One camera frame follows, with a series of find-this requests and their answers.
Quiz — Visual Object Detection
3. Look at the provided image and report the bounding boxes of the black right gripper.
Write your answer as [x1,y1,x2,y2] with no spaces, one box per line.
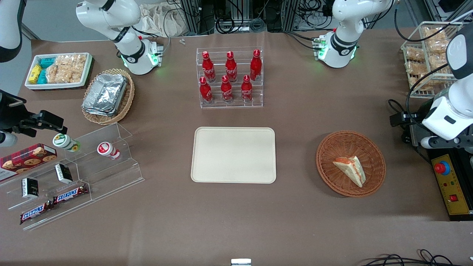
[0,90,68,136]

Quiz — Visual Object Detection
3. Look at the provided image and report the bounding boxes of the triangle sandwich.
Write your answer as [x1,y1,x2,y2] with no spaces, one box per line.
[333,156,367,188]

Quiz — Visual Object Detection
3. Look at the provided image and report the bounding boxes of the white rectangular snack tray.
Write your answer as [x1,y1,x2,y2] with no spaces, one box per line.
[24,52,93,91]

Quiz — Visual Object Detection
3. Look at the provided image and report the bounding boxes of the silver foil tray stack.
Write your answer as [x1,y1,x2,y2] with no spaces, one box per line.
[82,73,128,117]

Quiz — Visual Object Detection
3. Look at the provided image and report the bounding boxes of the brown round wicker basket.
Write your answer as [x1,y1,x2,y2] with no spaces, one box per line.
[316,130,387,198]

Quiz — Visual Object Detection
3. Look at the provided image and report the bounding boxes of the light oval wicker basket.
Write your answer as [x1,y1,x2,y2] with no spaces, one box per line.
[81,68,136,126]

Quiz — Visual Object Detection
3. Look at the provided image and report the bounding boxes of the beige plastic tray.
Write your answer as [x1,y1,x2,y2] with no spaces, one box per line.
[191,127,277,184]

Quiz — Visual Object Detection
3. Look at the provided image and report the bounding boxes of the grey black metal box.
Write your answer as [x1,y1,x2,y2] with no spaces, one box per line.
[401,126,424,147]

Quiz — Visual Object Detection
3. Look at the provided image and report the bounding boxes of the green lid yogurt cup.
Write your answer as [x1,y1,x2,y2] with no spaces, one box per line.
[52,134,81,153]

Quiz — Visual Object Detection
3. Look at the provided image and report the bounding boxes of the red plaid cookie box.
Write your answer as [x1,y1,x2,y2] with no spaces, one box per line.
[0,143,58,181]

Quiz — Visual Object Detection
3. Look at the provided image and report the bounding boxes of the rice cracker pack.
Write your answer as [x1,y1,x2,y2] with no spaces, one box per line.
[422,25,450,42]
[425,39,450,63]
[45,54,88,84]
[406,61,433,91]
[404,47,425,62]

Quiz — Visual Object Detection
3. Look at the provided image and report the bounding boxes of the yellow snack packet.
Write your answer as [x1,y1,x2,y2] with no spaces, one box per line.
[28,64,42,85]

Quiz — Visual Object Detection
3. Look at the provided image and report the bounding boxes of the small black white box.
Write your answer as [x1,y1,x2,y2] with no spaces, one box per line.
[21,178,40,199]
[55,164,73,184]

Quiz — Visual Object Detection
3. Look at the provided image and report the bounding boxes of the red lid yogurt cup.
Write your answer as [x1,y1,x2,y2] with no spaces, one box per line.
[97,142,121,160]

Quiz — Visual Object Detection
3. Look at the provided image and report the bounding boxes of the brown Snickers bar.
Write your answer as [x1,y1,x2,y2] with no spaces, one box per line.
[20,201,53,225]
[53,184,89,205]

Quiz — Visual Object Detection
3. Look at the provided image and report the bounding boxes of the yellow emergency stop box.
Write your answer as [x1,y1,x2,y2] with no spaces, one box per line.
[431,153,472,216]

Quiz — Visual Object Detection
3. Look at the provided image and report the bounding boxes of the black equipment base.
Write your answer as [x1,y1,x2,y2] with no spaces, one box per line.
[418,140,473,222]

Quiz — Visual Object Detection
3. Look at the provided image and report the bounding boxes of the clear acrylic stepped stand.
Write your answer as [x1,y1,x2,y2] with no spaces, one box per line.
[0,122,145,232]

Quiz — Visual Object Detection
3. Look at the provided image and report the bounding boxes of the red cola bottle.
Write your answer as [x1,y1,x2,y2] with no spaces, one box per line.
[200,76,213,104]
[250,49,262,82]
[241,75,253,103]
[203,51,216,82]
[225,51,238,82]
[221,75,234,103]

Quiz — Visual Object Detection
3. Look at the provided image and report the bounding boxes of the white cloth bag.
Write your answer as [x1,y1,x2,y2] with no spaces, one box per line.
[140,3,187,37]

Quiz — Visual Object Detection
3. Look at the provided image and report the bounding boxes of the clear acrylic bottle rack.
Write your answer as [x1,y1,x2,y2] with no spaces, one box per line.
[195,47,264,109]

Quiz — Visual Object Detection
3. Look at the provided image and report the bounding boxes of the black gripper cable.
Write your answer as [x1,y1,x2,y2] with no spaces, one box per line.
[387,64,450,113]

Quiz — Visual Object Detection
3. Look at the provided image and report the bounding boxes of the white wire basket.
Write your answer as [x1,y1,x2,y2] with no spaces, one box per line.
[401,21,464,99]

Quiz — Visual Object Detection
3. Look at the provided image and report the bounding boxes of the black floor cables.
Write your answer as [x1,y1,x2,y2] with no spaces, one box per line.
[364,249,455,266]

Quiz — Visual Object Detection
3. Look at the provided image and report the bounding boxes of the black cable bundle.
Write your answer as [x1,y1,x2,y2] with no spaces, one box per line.
[215,15,266,34]

